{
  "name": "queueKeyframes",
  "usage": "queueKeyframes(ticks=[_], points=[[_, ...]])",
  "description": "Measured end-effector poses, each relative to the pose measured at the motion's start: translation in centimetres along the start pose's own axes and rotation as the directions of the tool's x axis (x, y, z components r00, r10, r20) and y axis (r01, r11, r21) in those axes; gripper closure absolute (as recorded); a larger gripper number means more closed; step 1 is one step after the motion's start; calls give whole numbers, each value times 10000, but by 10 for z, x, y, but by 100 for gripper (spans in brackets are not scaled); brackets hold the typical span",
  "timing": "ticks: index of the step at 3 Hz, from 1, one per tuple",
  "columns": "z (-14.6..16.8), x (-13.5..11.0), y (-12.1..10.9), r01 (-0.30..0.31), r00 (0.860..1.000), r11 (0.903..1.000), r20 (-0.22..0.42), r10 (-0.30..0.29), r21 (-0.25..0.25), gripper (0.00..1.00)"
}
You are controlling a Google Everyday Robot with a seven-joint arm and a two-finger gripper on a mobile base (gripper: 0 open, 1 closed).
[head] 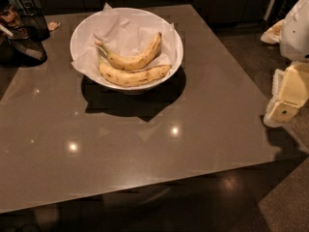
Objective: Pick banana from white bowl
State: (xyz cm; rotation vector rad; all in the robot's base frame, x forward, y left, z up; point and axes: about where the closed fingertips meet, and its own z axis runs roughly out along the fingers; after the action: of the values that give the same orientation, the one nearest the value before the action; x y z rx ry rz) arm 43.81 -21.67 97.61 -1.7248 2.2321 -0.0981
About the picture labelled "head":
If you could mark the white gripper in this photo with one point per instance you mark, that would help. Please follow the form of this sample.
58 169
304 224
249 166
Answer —
295 36

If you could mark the yellow banana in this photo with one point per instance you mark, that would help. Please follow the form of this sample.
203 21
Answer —
136 62
128 79

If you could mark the white bowl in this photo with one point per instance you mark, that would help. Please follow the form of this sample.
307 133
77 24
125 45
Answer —
84 26

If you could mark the white paper liner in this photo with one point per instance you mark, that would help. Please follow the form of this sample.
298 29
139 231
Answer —
122 33

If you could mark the small crumpled wrapper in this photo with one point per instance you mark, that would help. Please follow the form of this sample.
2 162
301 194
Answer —
53 25

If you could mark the black mesh basket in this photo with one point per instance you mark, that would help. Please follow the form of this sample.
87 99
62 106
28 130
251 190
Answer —
34 17

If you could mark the dark clutter pile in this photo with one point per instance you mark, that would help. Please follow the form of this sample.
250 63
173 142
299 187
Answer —
24 39

